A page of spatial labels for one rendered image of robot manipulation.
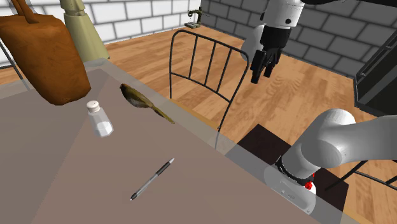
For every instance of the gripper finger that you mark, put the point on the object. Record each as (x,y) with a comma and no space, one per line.
(257,69)
(271,66)

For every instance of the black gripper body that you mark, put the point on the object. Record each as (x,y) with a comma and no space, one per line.
(274,38)

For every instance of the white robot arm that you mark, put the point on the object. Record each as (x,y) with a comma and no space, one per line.
(328,145)

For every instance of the black metal chair wooden seat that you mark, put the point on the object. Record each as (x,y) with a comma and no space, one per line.
(204,82)

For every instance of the dark robot stand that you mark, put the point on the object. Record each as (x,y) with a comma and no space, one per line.
(263,142)

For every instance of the small dark sewing machine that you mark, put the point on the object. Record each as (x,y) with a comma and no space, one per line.
(193,20)

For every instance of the black shelf unit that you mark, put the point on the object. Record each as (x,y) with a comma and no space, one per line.
(378,83)

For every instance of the olive brown bird figure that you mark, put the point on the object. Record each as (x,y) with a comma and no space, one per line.
(136,96)

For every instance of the grey black pen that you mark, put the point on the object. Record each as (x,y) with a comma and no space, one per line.
(152,179)

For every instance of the clear salt shaker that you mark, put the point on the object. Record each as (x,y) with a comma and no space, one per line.
(100,121)

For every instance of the brown leather bag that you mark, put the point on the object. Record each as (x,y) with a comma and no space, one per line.
(43,56)

